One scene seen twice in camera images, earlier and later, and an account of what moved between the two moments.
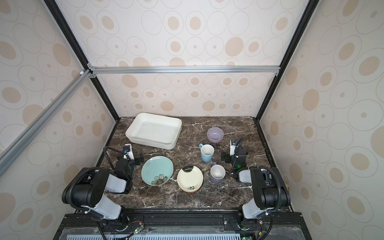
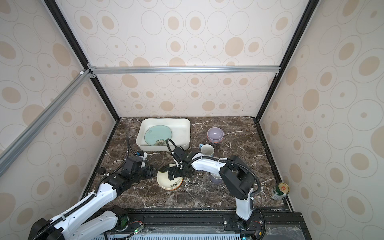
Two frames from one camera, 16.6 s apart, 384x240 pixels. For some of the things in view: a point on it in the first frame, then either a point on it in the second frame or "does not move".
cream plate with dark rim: x=190 y=179 -> x=164 y=182
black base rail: x=184 y=224 does not move
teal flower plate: x=156 y=170 -> x=156 y=132
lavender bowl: x=215 y=134 does not move
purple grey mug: x=217 y=173 does not move
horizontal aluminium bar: x=93 y=70 does not move
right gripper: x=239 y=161 -> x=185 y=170
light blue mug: x=207 y=151 does not move
